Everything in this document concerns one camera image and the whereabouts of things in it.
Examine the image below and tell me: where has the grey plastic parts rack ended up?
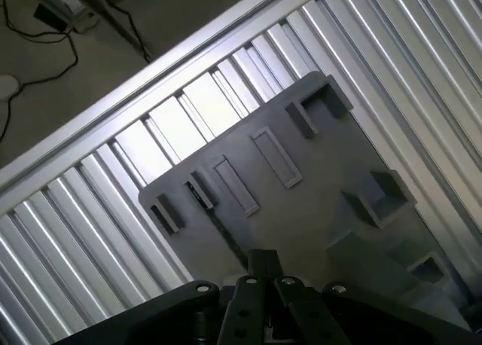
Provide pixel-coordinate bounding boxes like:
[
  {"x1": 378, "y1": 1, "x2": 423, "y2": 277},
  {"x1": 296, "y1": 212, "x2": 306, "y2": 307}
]
[{"x1": 137, "y1": 70, "x2": 470, "y2": 325}]

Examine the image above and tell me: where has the black power strip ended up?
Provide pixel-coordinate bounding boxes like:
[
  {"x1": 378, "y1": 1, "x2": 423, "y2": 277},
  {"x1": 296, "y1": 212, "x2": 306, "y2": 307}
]
[{"x1": 32, "y1": 2, "x2": 75, "y2": 32}]

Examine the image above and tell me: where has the white round floor object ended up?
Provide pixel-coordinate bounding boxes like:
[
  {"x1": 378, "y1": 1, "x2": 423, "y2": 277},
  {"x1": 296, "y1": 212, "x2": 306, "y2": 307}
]
[{"x1": 0, "y1": 74, "x2": 20, "y2": 98}]

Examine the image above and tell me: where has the black floor cable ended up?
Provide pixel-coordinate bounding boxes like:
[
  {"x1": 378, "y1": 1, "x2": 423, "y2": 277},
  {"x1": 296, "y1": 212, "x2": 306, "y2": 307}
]
[{"x1": 0, "y1": 0, "x2": 154, "y2": 135}]

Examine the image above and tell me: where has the grey metal cabinet base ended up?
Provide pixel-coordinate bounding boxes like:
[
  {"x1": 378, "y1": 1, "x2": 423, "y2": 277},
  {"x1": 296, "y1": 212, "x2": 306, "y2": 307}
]
[{"x1": 56, "y1": 0, "x2": 114, "y2": 34}]

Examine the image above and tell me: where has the black slanted metal leg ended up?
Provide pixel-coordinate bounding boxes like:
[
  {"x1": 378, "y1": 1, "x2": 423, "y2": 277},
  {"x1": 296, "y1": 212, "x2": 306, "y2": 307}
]
[{"x1": 83, "y1": 0, "x2": 154, "y2": 63}]

